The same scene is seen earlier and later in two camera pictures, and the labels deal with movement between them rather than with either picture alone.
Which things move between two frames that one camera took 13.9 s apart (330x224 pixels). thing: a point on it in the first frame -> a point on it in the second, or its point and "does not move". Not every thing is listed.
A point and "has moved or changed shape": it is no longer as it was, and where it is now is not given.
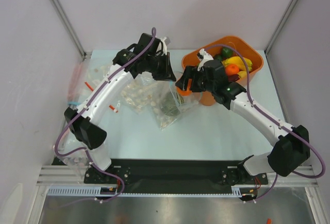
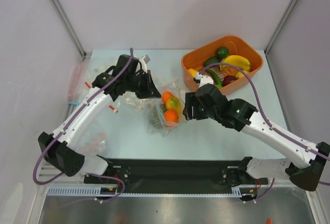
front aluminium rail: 63,175 does not move
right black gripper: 193,80 -> 194,107
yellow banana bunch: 239,62 does not move
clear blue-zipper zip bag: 168,105 has moved or changed shape
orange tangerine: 184,92 -> 171,116
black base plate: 176,172 does not move
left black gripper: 166,74 -> 150,90
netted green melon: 168,104 -> 157,116
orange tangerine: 231,69 -> 165,96
